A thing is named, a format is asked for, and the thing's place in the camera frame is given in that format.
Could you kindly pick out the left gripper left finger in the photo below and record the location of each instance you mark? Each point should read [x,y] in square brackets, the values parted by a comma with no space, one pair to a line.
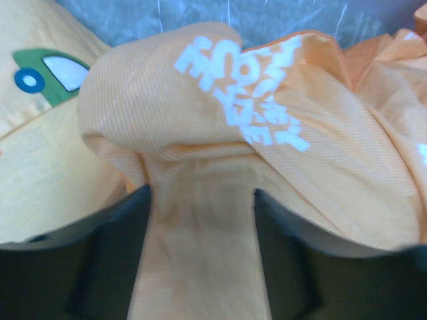
[84,270]

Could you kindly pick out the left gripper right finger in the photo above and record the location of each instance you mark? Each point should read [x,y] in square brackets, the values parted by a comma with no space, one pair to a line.
[311,273]

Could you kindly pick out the orange Mickey Mouse pillowcase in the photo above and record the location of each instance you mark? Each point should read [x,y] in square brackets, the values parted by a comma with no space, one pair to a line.
[337,136]

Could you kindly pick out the yellow car print pillow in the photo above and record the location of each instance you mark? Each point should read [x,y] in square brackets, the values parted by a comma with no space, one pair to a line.
[49,178]

